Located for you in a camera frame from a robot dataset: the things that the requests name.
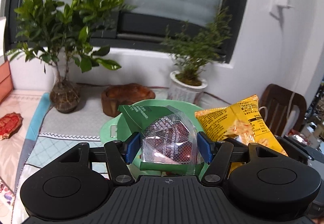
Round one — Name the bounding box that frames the green clear date packet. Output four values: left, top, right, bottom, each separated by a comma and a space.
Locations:
119, 105, 203, 175

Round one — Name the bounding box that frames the yellow chip bag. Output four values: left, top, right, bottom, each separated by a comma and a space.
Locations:
194, 94, 289, 175

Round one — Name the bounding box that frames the green plastic bowl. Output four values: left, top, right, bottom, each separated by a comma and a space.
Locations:
99, 99, 203, 178

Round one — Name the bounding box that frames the brown wooden tray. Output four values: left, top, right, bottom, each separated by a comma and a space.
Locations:
101, 83, 155, 118

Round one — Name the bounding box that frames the dark wooden chair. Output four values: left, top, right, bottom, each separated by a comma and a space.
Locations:
259, 84, 306, 136

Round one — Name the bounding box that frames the small plant in white pot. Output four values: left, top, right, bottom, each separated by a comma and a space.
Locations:
162, 0, 232, 105

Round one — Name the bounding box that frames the red gold foil packet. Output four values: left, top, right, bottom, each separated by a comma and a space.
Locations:
0, 112, 23, 140

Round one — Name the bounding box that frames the orange drawer box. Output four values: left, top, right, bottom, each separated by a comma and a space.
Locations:
0, 61, 13, 103

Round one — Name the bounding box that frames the leafy plant in glass vase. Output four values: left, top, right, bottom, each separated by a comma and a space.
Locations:
7, 0, 135, 113

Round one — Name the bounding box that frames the white open box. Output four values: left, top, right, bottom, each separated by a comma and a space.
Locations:
0, 17, 6, 65

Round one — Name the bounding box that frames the white charger cable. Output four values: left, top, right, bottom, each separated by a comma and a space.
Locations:
257, 87, 301, 136

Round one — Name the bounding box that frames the dark window frame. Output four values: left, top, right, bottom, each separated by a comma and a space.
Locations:
3, 0, 255, 64

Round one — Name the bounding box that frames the white wall hook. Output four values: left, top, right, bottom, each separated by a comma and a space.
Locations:
268, 0, 294, 18

